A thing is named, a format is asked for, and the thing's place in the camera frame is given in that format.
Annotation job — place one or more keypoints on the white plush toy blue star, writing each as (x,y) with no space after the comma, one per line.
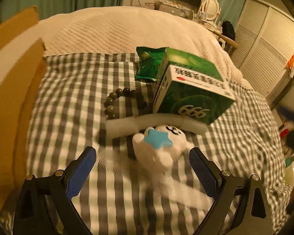
(156,156)

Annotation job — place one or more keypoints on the green medicine box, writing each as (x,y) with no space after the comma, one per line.
(198,98)

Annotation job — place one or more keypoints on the white oval vanity mirror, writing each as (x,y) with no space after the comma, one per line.
(212,7)

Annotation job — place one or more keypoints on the white purple cream tube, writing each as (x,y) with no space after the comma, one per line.
(191,193)

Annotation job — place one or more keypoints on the white quilted bed cover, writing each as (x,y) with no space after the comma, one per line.
(112,29)

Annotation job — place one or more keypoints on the green snack packet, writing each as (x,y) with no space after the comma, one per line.
(147,66)

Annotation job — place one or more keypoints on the cluttered dresser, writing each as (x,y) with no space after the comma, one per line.
(174,8)

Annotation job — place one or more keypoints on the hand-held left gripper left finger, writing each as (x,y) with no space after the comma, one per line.
(80,173)

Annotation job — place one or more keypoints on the orange bag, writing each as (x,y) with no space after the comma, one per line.
(292,61)

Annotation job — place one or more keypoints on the black bag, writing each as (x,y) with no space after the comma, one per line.
(228,30)

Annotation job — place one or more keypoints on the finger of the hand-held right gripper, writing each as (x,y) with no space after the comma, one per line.
(288,113)

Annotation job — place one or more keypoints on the brown cardboard box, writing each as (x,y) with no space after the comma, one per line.
(12,102)

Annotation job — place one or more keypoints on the grey checked cloth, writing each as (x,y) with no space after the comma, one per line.
(63,117)

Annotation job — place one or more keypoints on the white louvred wardrobe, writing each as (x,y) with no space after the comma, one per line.
(272,41)

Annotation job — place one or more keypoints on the wooden chair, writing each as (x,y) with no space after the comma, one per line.
(229,40)

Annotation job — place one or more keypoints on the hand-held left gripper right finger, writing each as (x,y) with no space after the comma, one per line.
(203,173)

